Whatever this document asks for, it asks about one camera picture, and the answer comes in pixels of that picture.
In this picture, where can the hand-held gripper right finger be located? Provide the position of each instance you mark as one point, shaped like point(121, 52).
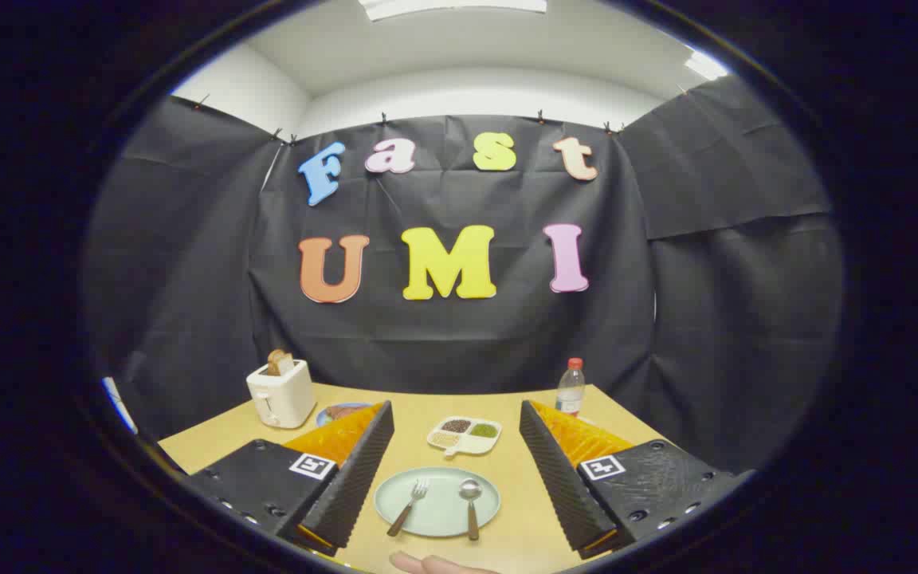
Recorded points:
point(559, 478)

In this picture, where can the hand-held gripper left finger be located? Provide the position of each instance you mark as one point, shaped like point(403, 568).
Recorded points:
point(355, 478)

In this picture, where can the steak with vegetables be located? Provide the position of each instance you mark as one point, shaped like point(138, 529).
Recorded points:
point(343, 411)

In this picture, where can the blue plate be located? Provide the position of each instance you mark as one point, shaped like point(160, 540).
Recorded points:
point(322, 417)

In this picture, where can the clear water bottle red cap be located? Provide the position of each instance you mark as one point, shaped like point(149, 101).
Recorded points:
point(570, 395)

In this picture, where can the white divided tray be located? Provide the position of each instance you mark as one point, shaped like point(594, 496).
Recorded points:
point(480, 445)

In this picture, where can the pile of green beans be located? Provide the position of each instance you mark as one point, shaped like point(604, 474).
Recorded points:
point(484, 430)

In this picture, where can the pale green plate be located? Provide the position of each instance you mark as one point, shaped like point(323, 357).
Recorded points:
point(439, 510)

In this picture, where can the pile of yellow beans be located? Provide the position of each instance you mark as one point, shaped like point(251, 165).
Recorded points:
point(444, 439)

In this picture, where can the white toaster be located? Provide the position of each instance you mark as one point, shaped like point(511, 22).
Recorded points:
point(284, 395)

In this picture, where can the pile of brown beans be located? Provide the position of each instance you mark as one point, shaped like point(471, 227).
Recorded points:
point(456, 426)

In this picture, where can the bread slice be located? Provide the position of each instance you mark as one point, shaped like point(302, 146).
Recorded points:
point(277, 363)

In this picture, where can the black backdrop cloth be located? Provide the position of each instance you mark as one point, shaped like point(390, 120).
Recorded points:
point(443, 343)

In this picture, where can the ceiling light panel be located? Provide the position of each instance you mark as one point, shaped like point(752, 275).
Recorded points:
point(704, 65)
point(451, 6)

